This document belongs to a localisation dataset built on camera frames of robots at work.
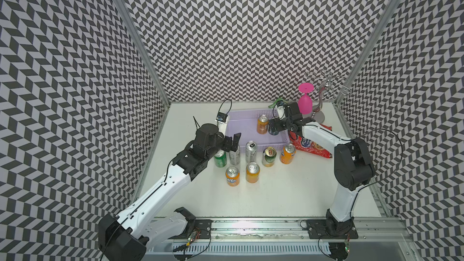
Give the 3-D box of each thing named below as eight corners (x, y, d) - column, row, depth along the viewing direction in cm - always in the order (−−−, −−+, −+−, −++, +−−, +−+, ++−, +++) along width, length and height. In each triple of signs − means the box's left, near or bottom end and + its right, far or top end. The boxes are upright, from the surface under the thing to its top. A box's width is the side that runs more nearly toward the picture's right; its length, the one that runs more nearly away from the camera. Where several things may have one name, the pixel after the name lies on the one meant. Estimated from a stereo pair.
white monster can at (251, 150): (245, 163, 93) (246, 149, 82) (245, 155, 96) (246, 140, 85) (256, 163, 93) (258, 149, 82) (256, 155, 96) (258, 140, 85)
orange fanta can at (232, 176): (226, 187, 85) (225, 179, 78) (227, 174, 89) (226, 166, 82) (239, 187, 85) (239, 179, 78) (239, 174, 89) (239, 166, 82)
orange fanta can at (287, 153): (280, 164, 93) (284, 154, 84) (279, 153, 97) (282, 143, 88) (292, 164, 93) (297, 154, 84) (290, 153, 97) (294, 143, 88)
